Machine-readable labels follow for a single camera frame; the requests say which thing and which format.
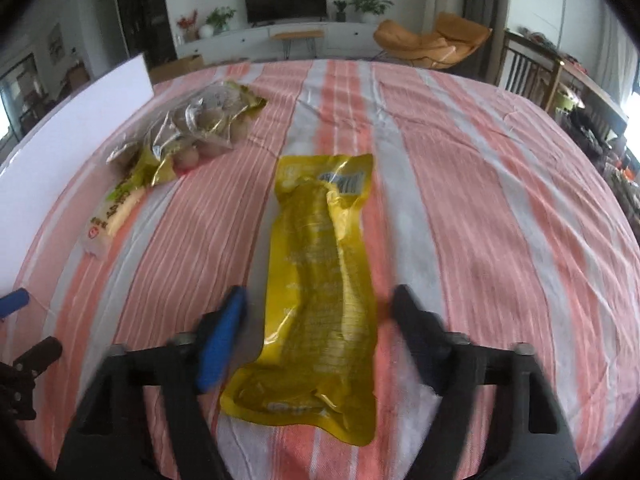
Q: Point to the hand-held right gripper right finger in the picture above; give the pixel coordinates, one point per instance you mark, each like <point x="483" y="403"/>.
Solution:
<point x="420" y="340"/>

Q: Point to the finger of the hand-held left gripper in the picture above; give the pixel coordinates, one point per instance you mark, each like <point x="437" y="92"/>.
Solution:
<point x="42" y="352"/>
<point x="14" y="302"/>

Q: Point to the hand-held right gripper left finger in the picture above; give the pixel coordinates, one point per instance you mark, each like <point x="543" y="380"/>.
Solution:
<point x="220" y="340"/>

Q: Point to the long yellow snack packet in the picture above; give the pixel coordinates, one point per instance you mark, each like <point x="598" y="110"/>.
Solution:
<point x="320" y="270"/>

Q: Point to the clear bag of round snacks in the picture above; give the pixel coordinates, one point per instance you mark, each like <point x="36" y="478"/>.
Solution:
<point x="210" y="120"/>

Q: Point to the green and white snack packet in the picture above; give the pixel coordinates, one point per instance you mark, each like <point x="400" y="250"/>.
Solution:
<point x="112" y="215"/>

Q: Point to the pink striped tablecloth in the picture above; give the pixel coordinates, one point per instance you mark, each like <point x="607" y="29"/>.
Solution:
<point x="475" y="210"/>

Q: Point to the white board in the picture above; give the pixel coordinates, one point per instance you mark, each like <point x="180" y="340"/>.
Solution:
<point x="75" y="135"/>

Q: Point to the cardboard box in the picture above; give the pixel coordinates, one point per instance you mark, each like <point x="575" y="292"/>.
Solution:
<point x="177" y="67"/>

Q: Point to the dark wooden chair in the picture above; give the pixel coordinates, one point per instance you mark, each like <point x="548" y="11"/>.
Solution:
<point x="525" y="67"/>

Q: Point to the orange lounge chair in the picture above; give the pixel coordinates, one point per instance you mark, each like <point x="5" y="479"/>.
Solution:
<point x="425" y="42"/>

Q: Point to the wooden dining table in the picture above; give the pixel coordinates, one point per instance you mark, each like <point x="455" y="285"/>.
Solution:
<point x="595" y="90"/>

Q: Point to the small wooden bench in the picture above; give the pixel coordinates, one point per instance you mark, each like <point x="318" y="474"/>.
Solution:
<point x="297" y="36"/>

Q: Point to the white television cabinet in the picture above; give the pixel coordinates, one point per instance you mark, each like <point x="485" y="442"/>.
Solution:
<point x="345" y="35"/>

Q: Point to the red flower arrangement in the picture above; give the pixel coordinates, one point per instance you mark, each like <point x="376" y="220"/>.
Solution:
<point x="187" y="25"/>

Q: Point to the green plant in white pot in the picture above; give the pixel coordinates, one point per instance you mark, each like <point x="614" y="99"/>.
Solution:
<point x="220" y="17"/>

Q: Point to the large green potted plant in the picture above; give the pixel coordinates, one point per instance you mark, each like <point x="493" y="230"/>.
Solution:
<point x="370" y="5"/>

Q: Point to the small dark potted plant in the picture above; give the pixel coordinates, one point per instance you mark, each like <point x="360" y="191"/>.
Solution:
<point x="340" y="10"/>

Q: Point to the black television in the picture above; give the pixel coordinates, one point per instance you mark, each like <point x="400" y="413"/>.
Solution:
<point x="285" y="0"/>

